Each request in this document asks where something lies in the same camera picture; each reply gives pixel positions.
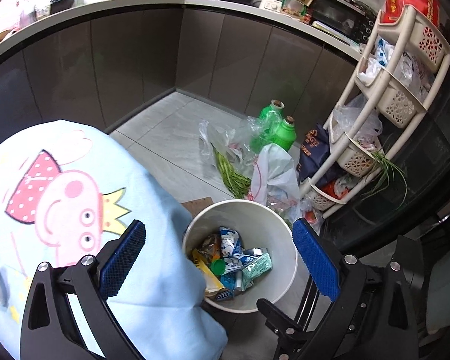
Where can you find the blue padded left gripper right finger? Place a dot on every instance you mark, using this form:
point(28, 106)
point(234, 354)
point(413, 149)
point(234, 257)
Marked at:
point(322, 269)

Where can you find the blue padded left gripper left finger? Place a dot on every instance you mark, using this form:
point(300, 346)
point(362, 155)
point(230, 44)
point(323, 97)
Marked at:
point(117, 257)

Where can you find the green foil snack bag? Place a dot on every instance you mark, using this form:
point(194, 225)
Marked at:
point(258, 267)

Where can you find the blue white wrapper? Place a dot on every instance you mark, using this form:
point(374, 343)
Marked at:
point(233, 254)

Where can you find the yellow snack wrapper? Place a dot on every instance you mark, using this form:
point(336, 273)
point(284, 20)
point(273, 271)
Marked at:
point(213, 286)

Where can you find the green plastic bottle cap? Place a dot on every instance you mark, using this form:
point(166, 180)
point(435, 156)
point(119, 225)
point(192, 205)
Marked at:
point(218, 267)

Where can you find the white round trash bin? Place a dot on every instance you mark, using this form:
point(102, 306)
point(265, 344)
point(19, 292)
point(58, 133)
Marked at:
point(258, 226)

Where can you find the grey kitchen countertop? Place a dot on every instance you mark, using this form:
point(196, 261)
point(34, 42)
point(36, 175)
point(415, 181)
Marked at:
point(172, 12)

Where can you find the white plastic shopping bag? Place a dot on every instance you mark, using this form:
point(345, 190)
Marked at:
point(274, 181)

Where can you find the light blue cartoon pig tablecloth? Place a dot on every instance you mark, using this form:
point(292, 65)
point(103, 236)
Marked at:
point(66, 189)

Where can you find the dark blue printed bag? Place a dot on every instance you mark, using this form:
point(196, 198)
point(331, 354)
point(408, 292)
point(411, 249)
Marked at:
point(314, 151)

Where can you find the green plastic bottle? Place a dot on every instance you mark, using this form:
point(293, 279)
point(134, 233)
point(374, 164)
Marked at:
point(285, 134)
point(264, 127)

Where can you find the clear bag of green beans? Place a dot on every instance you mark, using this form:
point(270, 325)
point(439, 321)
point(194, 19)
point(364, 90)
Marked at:
point(228, 152)

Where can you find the beige tiered storage rack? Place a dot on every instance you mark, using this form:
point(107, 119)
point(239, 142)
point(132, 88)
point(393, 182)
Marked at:
point(413, 32)

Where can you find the black microwave oven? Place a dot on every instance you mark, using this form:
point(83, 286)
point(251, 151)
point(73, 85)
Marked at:
point(354, 20)

